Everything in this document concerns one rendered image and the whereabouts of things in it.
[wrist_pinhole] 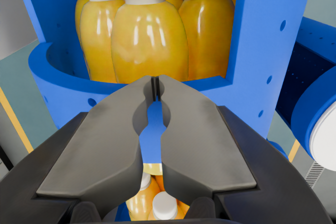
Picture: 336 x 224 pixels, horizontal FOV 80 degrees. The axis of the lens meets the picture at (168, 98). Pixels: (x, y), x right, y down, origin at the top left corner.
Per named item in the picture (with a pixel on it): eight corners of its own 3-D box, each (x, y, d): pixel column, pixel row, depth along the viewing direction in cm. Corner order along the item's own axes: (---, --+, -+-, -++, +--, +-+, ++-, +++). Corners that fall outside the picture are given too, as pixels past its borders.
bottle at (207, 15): (214, 154, 26) (233, -14, 16) (167, 135, 29) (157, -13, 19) (231, 122, 30) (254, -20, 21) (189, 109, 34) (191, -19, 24)
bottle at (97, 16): (146, 109, 35) (131, -16, 25) (159, 135, 29) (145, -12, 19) (104, 119, 33) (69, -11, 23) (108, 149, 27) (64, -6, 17)
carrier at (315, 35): (262, -12, 106) (210, 14, 112) (485, 33, 32) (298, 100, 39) (272, 37, 120) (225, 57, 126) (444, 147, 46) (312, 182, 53)
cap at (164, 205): (175, 223, 32) (175, 217, 31) (151, 220, 32) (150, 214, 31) (177, 199, 35) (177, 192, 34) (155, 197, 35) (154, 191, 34)
